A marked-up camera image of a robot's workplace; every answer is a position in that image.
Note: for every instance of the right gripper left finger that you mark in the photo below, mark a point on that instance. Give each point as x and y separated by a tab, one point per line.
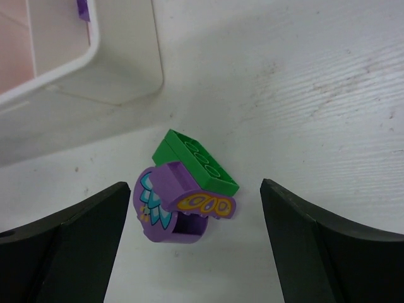
67	256

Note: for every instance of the white three-compartment container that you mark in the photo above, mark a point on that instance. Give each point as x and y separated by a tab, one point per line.
45	46

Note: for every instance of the purple printed lego brick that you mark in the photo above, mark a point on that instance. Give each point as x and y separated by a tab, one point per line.
83	10

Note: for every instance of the green rectangular lego brick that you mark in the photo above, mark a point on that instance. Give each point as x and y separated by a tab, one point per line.
206	171

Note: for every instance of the purple round flower lego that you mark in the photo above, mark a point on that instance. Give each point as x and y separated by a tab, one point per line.
173	208

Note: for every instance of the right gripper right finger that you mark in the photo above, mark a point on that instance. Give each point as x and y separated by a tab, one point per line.
323	257

